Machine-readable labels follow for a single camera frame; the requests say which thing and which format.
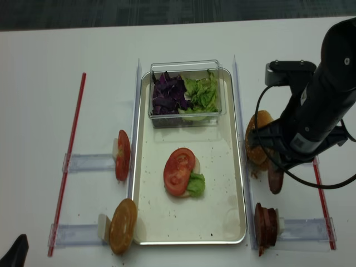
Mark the long clear divider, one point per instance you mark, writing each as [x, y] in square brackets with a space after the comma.
[244, 162]
[135, 129]

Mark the upper left clear rail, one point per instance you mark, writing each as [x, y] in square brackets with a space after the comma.
[88, 162]

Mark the upright tomato slice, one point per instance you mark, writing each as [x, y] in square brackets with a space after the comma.
[123, 156]

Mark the stack of sausage slices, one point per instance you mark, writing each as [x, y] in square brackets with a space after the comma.
[266, 226]

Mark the clear plastic salad box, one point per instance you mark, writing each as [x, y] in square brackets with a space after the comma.
[193, 70]

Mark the green lettuce in box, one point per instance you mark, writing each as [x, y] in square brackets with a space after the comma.
[202, 94]

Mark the right long clear divider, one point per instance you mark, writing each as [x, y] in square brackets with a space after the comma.
[244, 162]

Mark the white tomato holder block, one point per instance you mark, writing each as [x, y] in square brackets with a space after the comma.
[115, 148]

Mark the front sesame bun top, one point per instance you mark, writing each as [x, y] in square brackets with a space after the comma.
[256, 154]

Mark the lettuce leaf on tray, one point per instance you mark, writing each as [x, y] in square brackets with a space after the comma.
[196, 185]

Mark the white bun holder block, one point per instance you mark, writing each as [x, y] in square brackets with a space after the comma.
[103, 230]

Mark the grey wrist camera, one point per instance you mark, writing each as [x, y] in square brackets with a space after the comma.
[281, 71]

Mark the clear rail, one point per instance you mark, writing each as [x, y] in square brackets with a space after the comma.
[305, 230]
[63, 235]
[88, 162]

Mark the bottom bun on tray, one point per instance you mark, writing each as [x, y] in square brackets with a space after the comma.
[196, 169]

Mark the left long clear divider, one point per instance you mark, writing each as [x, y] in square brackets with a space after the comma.
[135, 129]

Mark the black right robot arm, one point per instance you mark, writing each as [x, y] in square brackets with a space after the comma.
[320, 97]

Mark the red strip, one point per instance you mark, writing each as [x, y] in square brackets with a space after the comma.
[64, 175]
[328, 219]

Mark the lower right clear rail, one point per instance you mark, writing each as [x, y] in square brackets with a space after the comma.
[305, 230]

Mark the left red strip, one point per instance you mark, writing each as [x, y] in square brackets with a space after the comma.
[64, 175]

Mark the right red strip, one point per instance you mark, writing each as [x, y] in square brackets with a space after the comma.
[328, 219]

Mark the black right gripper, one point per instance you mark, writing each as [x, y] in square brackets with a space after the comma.
[288, 153]

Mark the lower left clear rail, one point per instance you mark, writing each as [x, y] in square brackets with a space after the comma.
[63, 235]

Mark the upright brown bun half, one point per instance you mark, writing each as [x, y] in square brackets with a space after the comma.
[123, 226]

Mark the purple cabbage leaves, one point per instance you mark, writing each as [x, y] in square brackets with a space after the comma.
[168, 96]

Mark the sesame bun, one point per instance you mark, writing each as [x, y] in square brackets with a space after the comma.
[261, 167]
[256, 154]

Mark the white metal tray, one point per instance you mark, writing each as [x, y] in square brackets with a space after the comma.
[219, 216]

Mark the tomato slice on tray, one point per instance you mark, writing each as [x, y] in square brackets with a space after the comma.
[177, 171]

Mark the black left robot part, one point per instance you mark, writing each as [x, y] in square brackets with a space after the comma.
[16, 255]

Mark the round sausage slice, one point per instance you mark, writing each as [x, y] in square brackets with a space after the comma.
[275, 182]

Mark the rear sesame bun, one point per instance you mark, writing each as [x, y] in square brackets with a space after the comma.
[261, 167]

